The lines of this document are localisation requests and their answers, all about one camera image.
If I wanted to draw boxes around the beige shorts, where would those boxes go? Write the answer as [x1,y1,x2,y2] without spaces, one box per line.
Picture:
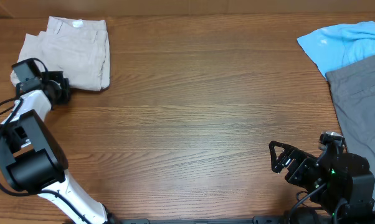
[18,16,110,91]

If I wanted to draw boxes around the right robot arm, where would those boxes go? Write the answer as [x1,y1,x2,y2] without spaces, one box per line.
[269,140,375,223]

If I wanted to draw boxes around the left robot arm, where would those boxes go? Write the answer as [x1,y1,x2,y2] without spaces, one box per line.
[0,58,118,223]

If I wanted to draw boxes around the grey shorts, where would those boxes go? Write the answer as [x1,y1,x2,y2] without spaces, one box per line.
[326,55,375,209]

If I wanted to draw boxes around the light blue shirt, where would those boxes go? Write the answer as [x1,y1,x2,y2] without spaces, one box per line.
[297,21,375,76]

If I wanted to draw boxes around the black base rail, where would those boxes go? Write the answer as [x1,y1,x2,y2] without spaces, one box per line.
[118,215,298,224]

